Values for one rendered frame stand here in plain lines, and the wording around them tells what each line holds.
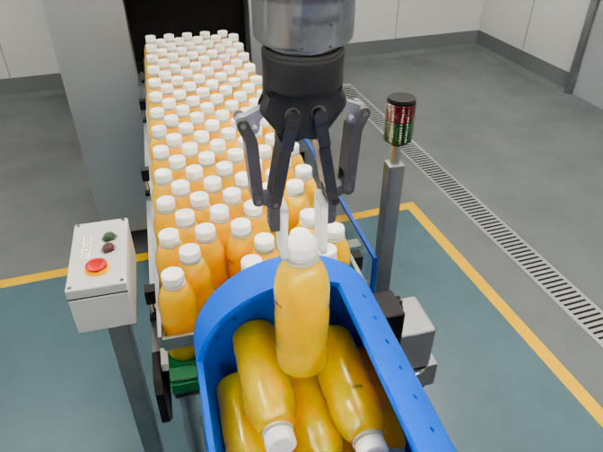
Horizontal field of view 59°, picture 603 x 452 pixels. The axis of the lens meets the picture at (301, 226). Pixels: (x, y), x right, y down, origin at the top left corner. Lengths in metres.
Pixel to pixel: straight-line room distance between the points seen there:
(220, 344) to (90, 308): 0.27
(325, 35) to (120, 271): 0.64
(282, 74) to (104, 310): 0.63
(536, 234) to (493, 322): 0.77
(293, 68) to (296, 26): 0.04
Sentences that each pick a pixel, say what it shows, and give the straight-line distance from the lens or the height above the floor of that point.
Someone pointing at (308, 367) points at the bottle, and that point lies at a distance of 0.70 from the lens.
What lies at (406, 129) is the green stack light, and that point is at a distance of 1.21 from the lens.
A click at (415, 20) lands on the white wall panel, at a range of 5.68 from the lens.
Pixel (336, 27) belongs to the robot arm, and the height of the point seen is 1.58.
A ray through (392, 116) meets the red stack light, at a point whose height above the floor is 1.23.
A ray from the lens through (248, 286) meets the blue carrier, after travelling 0.73.
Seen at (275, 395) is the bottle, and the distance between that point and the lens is 0.72.
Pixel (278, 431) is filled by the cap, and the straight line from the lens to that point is 0.70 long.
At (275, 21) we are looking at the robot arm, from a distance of 0.46.
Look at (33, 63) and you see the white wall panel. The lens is 5.04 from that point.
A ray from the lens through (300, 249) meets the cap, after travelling 0.60.
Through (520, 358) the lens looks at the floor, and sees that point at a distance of 2.42.
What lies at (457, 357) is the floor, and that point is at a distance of 2.34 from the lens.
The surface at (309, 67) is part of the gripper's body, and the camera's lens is 0.47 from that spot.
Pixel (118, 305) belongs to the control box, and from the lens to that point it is 0.99.
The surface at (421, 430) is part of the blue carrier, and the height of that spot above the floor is 1.21.
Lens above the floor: 1.70
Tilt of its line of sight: 35 degrees down
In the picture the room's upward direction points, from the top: straight up
